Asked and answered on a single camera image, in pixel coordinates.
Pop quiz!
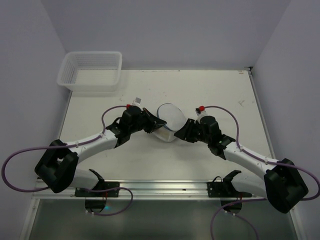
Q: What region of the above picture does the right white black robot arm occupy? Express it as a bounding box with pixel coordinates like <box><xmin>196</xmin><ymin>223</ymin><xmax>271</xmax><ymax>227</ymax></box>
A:
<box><xmin>174</xmin><ymin>116</ymin><xmax>309</xmax><ymax>214</ymax></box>

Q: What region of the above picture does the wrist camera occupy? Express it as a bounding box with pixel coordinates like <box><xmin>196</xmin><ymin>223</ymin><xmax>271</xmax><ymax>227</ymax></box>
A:
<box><xmin>126</xmin><ymin>97</ymin><xmax>142</xmax><ymax>108</ymax></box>
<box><xmin>195</xmin><ymin>105</ymin><xmax>208</xmax><ymax>122</ymax></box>

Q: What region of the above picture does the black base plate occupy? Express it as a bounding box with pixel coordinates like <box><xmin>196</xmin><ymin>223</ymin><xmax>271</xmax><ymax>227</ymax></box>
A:
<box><xmin>206</xmin><ymin>176</ymin><xmax>253</xmax><ymax>198</ymax></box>
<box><xmin>74</xmin><ymin>181</ymin><xmax>120</xmax><ymax>198</ymax></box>

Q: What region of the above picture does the white plastic mesh basket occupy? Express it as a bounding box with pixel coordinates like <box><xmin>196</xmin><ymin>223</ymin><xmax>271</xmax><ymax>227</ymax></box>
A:
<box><xmin>56</xmin><ymin>51</ymin><xmax>123</xmax><ymax>92</ymax></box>

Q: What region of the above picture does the aluminium mounting rail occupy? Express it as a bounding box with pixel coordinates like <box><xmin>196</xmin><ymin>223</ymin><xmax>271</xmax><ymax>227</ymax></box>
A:
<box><xmin>31</xmin><ymin>177</ymin><xmax>293</xmax><ymax>200</ymax></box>

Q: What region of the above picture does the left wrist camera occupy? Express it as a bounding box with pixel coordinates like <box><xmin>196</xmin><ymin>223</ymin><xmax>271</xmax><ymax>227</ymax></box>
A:
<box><xmin>126</xmin><ymin>97</ymin><xmax>142</xmax><ymax>108</ymax></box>

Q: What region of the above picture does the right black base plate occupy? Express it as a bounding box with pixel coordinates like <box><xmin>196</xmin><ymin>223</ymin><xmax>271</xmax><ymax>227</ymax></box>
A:
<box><xmin>206</xmin><ymin>176</ymin><xmax>253</xmax><ymax>198</ymax></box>

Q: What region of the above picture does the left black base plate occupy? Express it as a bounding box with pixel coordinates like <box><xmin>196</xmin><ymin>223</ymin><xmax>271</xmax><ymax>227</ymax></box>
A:
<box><xmin>74</xmin><ymin>181</ymin><xmax>120</xmax><ymax>198</ymax></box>

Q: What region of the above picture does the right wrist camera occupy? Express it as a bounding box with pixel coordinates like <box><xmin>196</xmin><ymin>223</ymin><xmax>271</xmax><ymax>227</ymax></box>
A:
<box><xmin>195</xmin><ymin>105</ymin><xmax>208</xmax><ymax>122</ymax></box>

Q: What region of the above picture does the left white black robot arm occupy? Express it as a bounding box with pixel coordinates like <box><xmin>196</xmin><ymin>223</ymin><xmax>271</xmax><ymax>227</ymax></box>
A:
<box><xmin>34</xmin><ymin>105</ymin><xmax>166</xmax><ymax>193</ymax></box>

